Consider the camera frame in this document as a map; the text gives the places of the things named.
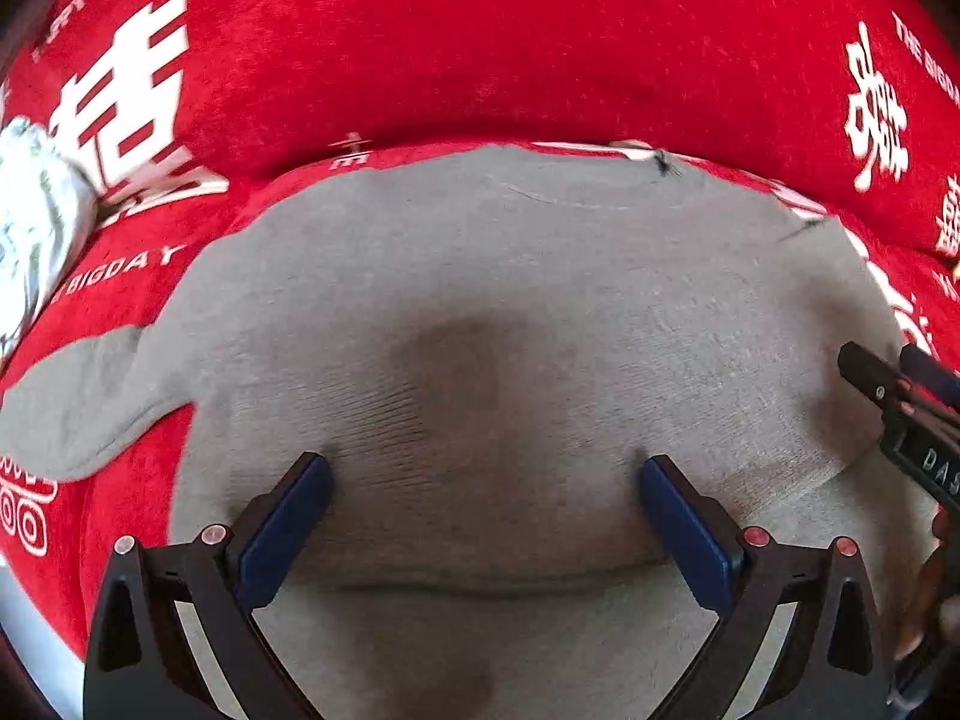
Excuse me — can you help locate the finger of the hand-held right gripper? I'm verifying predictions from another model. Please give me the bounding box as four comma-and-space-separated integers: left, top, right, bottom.
900, 345, 960, 413
838, 343, 912, 412

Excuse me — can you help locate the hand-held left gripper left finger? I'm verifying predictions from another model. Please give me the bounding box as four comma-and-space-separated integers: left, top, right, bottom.
82, 452, 335, 720

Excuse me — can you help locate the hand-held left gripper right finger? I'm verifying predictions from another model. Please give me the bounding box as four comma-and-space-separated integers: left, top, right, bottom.
640, 454, 895, 720

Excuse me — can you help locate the grey knit sweater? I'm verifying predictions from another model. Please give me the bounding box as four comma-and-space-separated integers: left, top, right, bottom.
0, 144, 938, 720

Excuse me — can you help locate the person's right hand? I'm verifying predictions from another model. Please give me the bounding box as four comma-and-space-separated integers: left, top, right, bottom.
894, 508, 960, 662

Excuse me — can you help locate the white floral cloth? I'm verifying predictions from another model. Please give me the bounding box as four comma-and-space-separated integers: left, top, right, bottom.
0, 118, 102, 376

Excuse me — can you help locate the red printed blanket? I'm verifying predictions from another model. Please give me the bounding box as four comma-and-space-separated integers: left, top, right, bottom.
0, 0, 960, 691

